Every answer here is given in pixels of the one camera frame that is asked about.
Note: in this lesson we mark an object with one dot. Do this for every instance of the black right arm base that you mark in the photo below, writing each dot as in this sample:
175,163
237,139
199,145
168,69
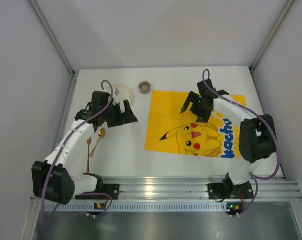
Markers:
223,191

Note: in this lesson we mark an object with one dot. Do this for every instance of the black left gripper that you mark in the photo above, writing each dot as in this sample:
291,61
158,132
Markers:
118,116

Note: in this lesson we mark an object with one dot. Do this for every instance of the copper fork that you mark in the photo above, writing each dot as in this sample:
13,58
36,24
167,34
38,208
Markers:
89,141

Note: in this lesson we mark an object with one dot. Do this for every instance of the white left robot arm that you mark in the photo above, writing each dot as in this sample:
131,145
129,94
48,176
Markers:
61,176

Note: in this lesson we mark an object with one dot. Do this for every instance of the white slotted cable duct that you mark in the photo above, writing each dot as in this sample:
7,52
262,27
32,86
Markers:
137,207

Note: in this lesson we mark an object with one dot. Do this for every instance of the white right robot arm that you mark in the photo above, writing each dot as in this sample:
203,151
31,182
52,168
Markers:
257,138

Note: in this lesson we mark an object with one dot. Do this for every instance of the aluminium frame post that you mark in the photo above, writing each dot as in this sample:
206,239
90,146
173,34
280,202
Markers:
289,5
50,34

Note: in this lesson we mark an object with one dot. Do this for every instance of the right aluminium frame post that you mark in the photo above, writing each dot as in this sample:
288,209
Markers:
289,5

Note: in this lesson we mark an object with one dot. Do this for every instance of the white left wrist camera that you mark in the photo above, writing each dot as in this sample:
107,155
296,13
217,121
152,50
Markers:
116,98

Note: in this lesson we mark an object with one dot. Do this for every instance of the gold spoon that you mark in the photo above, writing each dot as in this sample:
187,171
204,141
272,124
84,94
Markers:
102,134

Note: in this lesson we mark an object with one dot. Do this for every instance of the left aluminium frame post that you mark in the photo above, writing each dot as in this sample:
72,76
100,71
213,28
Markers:
50,34

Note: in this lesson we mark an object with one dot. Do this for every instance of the yellow Pikachu placemat cloth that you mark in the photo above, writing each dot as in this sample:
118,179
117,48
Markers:
171,131

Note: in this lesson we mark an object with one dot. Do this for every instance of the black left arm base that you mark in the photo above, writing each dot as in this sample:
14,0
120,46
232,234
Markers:
111,189

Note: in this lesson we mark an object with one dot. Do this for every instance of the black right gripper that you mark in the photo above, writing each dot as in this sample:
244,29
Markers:
199,107

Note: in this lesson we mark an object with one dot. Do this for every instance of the white round plate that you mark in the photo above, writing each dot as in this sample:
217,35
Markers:
125,93

